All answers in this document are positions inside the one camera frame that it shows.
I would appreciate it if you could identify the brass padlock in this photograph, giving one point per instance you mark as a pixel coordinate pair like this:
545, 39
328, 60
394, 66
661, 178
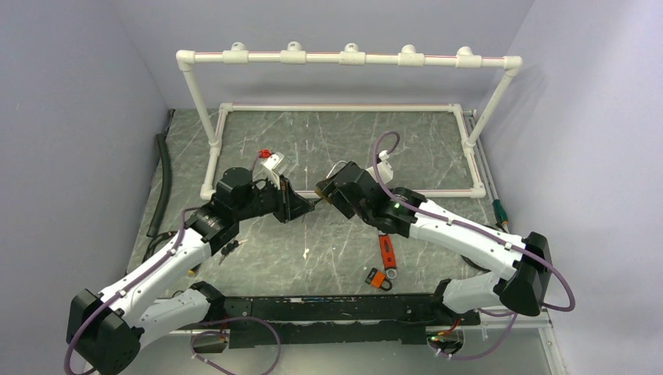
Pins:
327, 185

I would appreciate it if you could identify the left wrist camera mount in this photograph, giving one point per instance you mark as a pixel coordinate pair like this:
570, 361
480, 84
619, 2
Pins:
272, 164

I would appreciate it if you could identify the red handled adjustable wrench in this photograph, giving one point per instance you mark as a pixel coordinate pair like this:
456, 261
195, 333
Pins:
388, 256

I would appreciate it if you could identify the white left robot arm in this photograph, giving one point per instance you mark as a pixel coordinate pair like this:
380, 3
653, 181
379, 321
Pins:
109, 328

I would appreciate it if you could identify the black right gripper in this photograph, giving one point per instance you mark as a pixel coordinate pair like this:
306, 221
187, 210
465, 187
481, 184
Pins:
336, 198

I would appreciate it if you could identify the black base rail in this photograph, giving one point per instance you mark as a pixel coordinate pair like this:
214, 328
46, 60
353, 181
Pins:
406, 318

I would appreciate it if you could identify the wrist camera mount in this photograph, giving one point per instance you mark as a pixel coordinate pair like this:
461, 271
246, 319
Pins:
272, 164
384, 167

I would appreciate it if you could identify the small orange black padlock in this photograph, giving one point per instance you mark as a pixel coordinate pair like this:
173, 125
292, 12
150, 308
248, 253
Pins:
378, 280

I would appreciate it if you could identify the black key bunch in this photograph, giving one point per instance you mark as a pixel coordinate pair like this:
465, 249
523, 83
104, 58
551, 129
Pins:
229, 248

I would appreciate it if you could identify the green handled screwdriver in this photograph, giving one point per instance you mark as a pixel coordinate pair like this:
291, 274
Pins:
500, 213

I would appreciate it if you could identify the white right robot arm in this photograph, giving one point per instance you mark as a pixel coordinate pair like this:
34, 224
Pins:
518, 269

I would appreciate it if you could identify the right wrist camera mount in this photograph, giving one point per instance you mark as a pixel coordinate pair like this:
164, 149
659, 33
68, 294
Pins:
384, 167

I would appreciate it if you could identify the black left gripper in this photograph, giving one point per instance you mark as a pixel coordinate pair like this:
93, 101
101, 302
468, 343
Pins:
289, 204

